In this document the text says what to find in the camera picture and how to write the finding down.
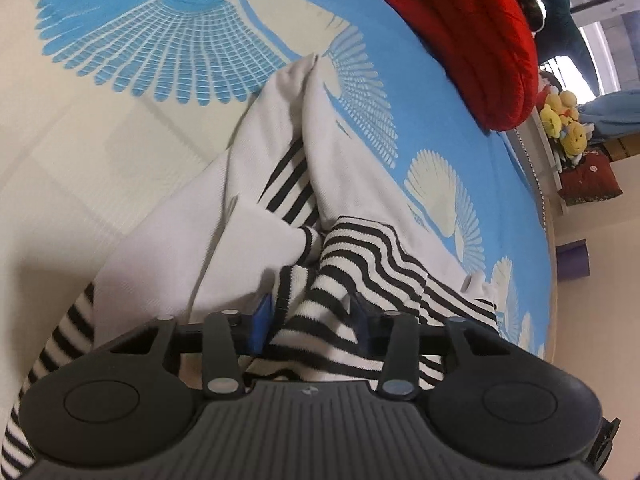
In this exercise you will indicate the dark teal plush toy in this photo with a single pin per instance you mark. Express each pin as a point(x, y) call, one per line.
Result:
point(560, 25)

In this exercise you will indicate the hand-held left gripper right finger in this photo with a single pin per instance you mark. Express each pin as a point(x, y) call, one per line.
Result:
point(361, 327)

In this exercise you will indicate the red patterned cushion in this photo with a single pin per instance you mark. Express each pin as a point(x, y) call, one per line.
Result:
point(592, 177)

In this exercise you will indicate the window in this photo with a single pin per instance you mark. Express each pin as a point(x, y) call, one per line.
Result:
point(615, 35)

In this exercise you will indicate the purple box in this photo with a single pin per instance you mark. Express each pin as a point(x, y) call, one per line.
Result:
point(572, 260)

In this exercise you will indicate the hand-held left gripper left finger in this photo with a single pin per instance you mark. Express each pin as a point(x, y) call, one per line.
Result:
point(262, 327)

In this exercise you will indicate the red folded blanket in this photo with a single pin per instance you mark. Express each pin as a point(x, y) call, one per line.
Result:
point(450, 20)

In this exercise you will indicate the dark dotted folded blanket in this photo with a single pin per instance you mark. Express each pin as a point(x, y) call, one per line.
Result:
point(532, 10)

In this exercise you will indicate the blue curtain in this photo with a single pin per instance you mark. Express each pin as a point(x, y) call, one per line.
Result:
point(612, 112)

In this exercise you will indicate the white window sill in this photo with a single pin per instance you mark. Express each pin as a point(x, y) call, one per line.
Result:
point(545, 160)

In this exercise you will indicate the wooden bed frame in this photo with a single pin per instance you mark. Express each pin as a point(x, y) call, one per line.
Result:
point(550, 240)

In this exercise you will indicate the black white striped hooded shirt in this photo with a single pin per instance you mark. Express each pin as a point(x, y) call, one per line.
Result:
point(225, 200)

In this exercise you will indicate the pile of yellow plush toys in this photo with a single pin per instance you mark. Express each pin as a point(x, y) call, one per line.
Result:
point(570, 130)

